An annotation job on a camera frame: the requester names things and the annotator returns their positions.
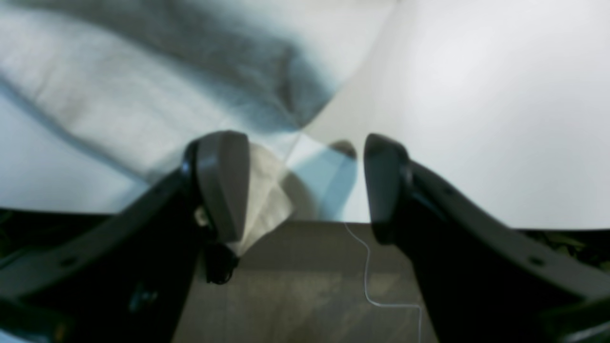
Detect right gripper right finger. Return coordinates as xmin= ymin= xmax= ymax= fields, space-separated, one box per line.
xmin=364 ymin=134 xmax=610 ymax=343

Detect beige t-shirt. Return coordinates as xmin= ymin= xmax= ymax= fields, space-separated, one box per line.
xmin=1 ymin=0 xmax=398 ymax=256

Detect white thin floor cable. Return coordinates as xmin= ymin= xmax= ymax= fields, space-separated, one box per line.
xmin=343 ymin=222 xmax=425 ymax=343

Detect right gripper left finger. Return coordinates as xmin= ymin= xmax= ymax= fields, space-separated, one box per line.
xmin=0 ymin=131 xmax=251 ymax=343

